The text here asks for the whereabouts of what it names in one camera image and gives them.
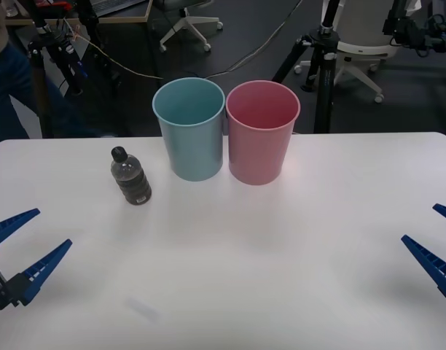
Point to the plastic bottle with dark liquid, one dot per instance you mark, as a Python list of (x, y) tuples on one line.
[(133, 182)]

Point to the white office chair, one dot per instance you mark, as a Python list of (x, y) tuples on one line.
[(188, 23), (365, 49)]

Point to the tall black tripod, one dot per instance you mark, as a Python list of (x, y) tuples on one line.
[(325, 91)]

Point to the grey laptop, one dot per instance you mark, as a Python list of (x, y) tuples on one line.
[(113, 5)]

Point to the wood-edged black desk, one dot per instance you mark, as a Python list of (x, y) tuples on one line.
[(128, 18)]

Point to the pale blue plastic bin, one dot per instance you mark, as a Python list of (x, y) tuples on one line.
[(194, 153)]

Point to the pink plastic bin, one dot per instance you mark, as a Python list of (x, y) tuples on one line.
[(259, 156)]

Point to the black background robot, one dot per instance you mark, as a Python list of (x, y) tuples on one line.
[(409, 33)]

